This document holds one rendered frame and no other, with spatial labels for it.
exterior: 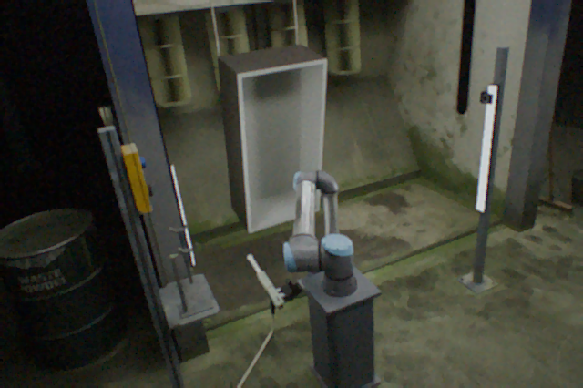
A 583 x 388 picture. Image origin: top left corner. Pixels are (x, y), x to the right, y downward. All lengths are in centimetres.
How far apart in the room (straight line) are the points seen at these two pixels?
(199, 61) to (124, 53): 204
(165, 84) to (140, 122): 157
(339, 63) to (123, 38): 256
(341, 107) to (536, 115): 188
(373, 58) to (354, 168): 123
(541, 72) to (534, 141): 52
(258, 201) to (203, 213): 68
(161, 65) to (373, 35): 227
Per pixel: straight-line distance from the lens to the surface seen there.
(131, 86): 222
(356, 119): 471
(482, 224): 320
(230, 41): 388
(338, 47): 432
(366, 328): 237
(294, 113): 330
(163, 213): 241
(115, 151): 176
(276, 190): 356
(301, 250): 215
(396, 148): 483
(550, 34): 368
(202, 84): 422
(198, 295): 212
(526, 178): 396
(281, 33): 405
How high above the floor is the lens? 204
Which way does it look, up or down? 25 degrees down
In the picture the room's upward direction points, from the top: 6 degrees counter-clockwise
